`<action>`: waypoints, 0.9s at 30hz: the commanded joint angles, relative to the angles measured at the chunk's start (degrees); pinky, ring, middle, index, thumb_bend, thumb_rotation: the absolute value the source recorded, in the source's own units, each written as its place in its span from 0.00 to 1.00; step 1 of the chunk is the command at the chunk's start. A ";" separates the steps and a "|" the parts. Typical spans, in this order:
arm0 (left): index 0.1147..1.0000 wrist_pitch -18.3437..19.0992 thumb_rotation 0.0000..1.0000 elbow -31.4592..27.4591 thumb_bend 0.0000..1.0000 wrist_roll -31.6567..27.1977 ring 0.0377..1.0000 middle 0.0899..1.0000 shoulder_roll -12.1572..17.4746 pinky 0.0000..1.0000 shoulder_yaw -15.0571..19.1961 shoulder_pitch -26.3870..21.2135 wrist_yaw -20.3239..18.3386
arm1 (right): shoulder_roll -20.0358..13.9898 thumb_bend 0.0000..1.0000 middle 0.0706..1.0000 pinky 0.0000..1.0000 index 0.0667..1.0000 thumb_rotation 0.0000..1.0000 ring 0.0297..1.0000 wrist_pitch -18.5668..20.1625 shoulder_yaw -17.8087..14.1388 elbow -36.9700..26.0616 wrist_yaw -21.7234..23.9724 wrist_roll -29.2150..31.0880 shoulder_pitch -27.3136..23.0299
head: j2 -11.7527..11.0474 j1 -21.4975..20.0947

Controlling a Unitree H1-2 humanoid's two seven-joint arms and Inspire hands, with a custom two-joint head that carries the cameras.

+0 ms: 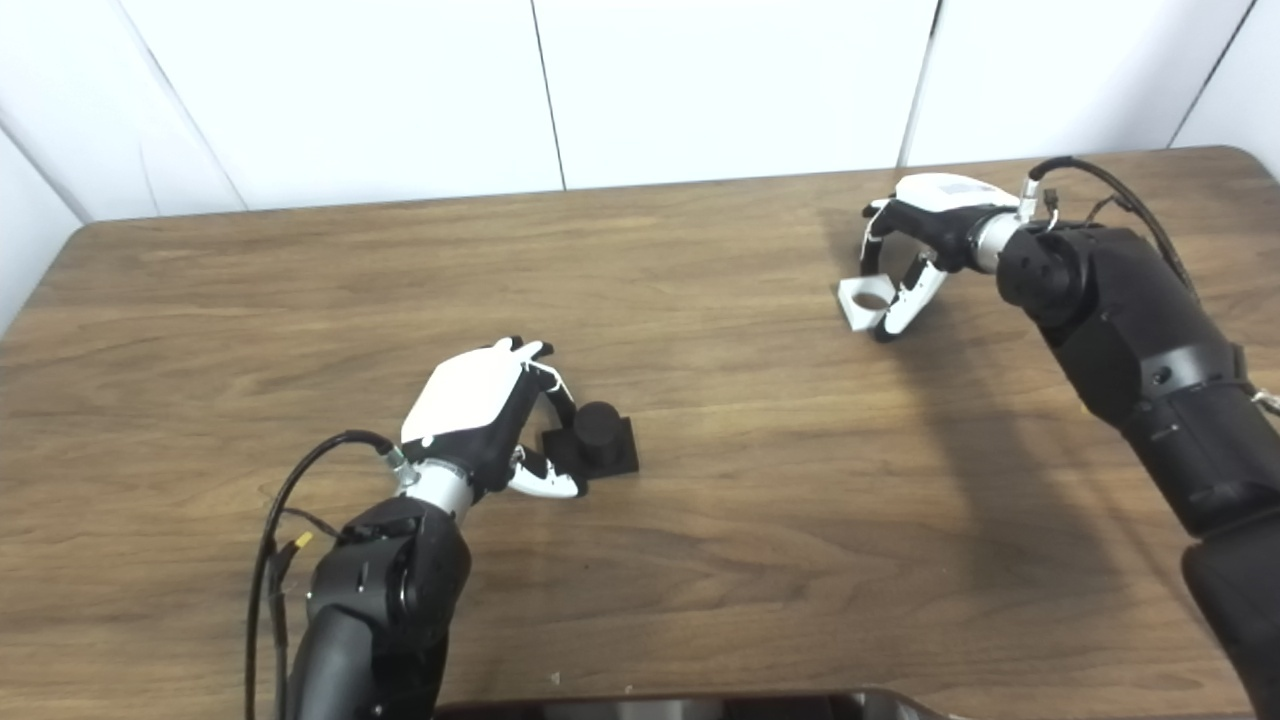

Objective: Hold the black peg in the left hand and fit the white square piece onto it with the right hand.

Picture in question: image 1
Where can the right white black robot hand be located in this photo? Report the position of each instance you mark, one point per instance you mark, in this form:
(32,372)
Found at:
(950,215)

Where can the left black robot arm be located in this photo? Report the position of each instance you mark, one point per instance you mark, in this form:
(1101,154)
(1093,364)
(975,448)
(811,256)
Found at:
(380,590)

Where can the dark glossy robot torso edge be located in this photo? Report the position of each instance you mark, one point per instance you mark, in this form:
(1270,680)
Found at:
(700,707)

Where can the white square piece with hole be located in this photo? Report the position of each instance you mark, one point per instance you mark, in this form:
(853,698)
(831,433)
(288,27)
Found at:
(855,315)

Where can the black peg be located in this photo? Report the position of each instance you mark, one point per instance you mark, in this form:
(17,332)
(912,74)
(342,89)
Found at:
(598,435)

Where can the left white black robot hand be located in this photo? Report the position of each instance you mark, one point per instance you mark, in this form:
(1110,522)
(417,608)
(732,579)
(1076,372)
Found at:
(465,395)

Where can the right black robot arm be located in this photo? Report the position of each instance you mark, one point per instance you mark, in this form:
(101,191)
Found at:
(1150,360)

